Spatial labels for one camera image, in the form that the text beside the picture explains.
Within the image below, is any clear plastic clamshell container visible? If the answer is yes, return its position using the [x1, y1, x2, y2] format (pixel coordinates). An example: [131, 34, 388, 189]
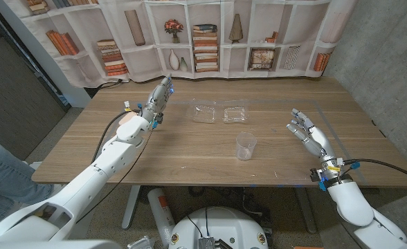
[188, 100, 251, 125]

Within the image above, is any clear plastic measuring cup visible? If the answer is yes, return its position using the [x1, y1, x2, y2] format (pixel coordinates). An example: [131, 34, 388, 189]
[235, 131, 257, 161]

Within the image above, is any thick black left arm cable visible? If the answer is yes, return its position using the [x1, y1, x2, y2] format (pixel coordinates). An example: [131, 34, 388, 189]
[91, 109, 142, 163]

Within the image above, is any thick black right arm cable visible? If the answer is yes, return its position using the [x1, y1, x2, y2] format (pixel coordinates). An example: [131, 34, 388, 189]
[341, 158, 407, 187]

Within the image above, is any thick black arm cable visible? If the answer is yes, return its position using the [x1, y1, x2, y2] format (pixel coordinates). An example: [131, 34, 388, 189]
[341, 158, 407, 187]
[91, 109, 142, 163]

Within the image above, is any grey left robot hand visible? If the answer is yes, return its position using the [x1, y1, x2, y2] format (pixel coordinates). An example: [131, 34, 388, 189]
[141, 73, 175, 124]

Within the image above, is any silver metal bracket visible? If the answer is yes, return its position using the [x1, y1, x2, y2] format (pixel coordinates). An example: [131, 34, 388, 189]
[127, 236, 156, 249]

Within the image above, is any white roll with orange label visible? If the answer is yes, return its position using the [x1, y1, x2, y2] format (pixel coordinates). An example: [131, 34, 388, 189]
[147, 187, 177, 248]

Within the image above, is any peach jewelry box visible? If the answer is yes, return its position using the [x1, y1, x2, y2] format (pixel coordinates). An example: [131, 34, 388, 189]
[118, 111, 138, 127]

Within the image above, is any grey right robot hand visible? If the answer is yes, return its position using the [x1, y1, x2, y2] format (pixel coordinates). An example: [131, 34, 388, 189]
[286, 108, 345, 174]

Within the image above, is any printed bookshelf backdrop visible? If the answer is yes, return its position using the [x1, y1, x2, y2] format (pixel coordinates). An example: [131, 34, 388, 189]
[2, 0, 359, 88]

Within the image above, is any black floor cable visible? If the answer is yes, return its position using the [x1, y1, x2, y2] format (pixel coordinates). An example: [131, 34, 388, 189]
[96, 78, 124, 91]

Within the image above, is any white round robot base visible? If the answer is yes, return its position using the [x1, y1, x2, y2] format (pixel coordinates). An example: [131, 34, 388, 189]
[168, 206, 269, 249]

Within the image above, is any person's leg in jeans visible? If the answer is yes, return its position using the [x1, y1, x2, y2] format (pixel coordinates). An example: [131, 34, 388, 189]
[0, 134, 54, 229]

